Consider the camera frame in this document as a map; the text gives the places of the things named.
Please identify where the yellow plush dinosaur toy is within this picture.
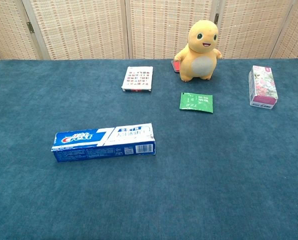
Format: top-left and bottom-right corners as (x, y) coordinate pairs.
(173, 19), (223, 83)

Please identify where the white box with red pattern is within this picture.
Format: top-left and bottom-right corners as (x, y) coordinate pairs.
(121, 65), (154, 93)

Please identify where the green sachet packet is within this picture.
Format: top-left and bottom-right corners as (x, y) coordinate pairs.
(179, 92), (214, 115)

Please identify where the blue and white toothpaste box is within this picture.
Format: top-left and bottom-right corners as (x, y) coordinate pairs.
(50, 122), (157, 163)

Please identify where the red item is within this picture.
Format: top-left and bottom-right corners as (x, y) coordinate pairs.
(170, 59), (182, 74)

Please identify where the blue felt table cloth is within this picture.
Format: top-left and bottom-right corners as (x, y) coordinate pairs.
(0, 57), (298, 240)

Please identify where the woven folding screen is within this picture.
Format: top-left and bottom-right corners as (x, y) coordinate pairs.
(0, 0), (298, 64)

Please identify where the pink floral carton box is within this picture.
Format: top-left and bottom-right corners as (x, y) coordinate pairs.
(248, 65), (279, 110)

